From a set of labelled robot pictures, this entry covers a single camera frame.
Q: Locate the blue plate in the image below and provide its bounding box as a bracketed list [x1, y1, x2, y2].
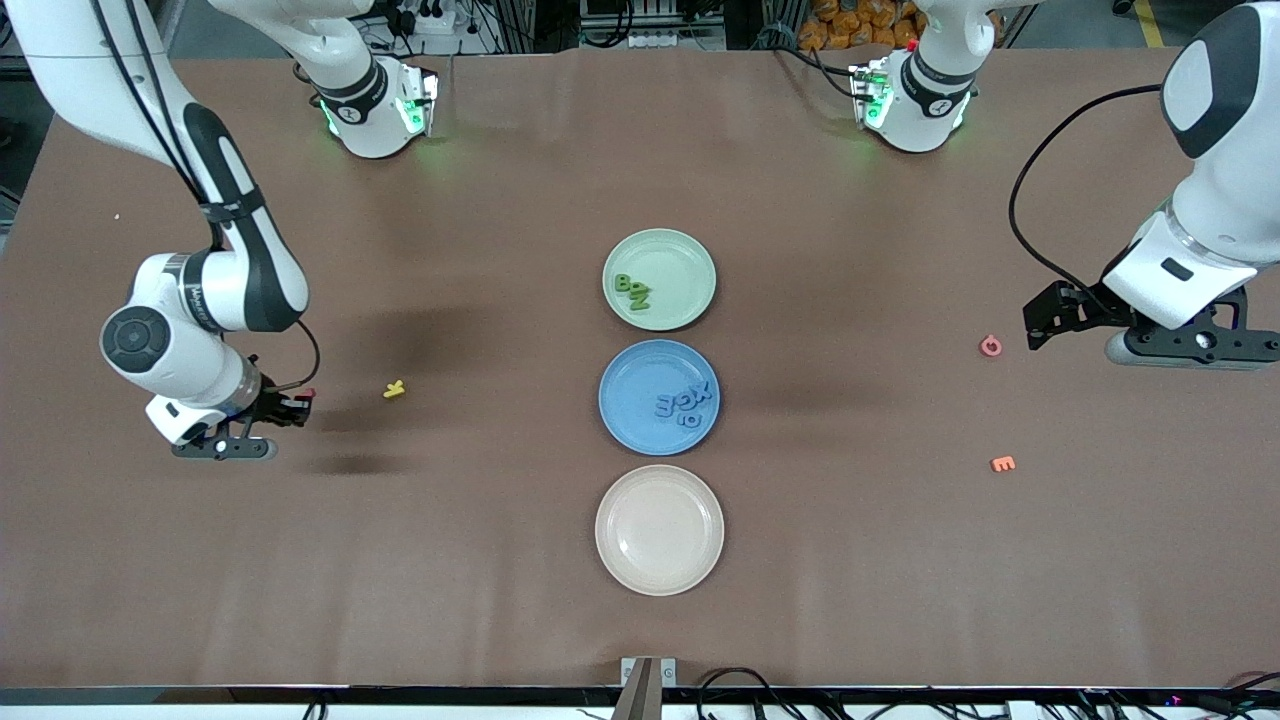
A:
[598, 339, 721, 457]

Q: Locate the orange items pile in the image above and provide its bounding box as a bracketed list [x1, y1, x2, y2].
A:
[798, 0, 916, 51]

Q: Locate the beige plate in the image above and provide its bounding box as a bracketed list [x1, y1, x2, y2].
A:
[594, 464, 726, 598]

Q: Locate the green plate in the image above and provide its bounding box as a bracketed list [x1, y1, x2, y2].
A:
[602, 228, 718, 332]

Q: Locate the white power strip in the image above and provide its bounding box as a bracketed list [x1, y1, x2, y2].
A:
[385, 0, 471, 36]

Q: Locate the background equipment box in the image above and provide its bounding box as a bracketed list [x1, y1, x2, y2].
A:
[580, 0, 726, 51]

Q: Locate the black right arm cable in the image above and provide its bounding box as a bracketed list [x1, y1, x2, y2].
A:
[272, 318, 322, 391]

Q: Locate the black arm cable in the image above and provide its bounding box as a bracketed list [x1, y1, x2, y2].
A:
[272, 318, 322, 391]
[1008, 84, 1166, 301]

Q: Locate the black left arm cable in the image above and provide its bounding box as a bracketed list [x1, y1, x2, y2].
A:
[1008, 84, 1166, 301]

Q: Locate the metal mount bracket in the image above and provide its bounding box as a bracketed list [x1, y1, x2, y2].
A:
[612, 656, 678, 720]

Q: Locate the black cable loop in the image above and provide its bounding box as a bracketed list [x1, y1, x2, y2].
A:
[697, 668, 801, 720]

